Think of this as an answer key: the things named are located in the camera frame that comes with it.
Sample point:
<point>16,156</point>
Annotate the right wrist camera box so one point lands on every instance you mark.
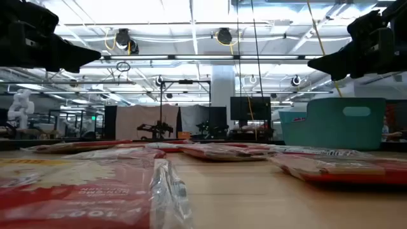
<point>365,25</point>

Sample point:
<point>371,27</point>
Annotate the red display rack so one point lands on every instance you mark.
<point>391,113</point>

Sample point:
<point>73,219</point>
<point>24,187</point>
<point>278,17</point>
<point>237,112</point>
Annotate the grey fabric curtain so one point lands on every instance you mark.
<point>194,117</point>

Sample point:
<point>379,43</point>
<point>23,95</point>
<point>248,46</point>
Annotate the orange box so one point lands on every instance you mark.
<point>184,135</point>

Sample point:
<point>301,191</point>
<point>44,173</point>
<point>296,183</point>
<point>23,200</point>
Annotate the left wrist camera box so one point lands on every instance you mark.
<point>31,16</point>

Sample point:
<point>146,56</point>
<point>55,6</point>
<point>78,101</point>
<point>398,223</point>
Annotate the black monitor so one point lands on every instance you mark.
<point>241,108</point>

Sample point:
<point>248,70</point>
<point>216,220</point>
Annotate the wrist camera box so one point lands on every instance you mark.
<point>31,16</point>
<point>365,25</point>

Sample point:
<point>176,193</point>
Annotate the teal plastic basket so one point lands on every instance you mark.
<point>327,133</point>

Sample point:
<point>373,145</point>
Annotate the distant robot with green lights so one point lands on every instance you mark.
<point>211,130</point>

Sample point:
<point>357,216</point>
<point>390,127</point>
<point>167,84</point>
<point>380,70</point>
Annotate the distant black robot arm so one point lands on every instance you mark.
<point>157,128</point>

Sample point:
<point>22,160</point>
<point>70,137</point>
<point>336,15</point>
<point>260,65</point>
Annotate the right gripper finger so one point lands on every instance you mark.
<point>341,76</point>
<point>337,62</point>

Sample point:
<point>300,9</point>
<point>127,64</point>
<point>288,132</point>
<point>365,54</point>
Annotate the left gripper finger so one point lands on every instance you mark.
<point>73,52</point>
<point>63,68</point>

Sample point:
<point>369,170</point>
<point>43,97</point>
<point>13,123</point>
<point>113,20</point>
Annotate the white humanoid robot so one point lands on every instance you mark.
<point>20,108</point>

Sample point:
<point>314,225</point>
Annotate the black stand frame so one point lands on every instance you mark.
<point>186,81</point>

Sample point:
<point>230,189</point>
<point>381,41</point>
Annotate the black partition panel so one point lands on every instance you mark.
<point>110,122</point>

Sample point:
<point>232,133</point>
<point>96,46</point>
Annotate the pale fabric curtain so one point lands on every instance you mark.
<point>143,122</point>

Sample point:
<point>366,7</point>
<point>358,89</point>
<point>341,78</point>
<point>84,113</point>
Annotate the person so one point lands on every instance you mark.
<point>385,130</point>

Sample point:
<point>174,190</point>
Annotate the long ceiling light strip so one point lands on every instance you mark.
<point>203,57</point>

